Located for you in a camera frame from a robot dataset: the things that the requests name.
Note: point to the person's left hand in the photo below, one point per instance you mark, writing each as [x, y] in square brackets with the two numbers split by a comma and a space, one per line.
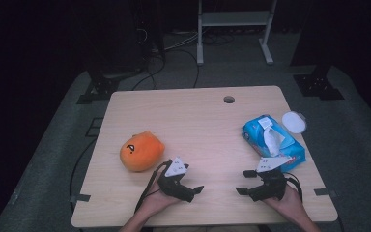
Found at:
[156, 203]

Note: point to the blue wet wipes pack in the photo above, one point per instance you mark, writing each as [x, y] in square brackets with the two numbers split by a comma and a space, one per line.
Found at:
[254, 132]

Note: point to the white oval pack lid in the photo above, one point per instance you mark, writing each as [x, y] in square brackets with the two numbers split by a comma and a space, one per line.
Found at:
[293, 122]

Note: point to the black tape strip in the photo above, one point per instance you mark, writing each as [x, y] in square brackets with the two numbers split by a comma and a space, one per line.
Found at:
[80, 197]
[324, 192]

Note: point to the black stand base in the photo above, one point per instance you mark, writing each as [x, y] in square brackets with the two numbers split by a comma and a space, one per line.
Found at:
[317, 85]
[101, 87]

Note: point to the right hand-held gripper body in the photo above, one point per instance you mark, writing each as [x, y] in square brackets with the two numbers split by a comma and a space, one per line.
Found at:
[270, 187]

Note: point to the person's right hand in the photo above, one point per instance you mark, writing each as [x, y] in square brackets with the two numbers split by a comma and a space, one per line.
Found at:
[288, 204]

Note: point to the white wet wipe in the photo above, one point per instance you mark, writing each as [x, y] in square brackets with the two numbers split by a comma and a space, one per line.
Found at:
[273, 141]

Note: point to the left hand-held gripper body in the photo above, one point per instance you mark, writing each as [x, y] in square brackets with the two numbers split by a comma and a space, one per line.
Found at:
[174, 187]

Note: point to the orange plush toy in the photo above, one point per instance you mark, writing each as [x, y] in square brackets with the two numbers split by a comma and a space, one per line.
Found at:
[141, 151]

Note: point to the white metal stand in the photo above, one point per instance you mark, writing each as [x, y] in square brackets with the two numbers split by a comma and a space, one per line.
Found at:
[235, 18]

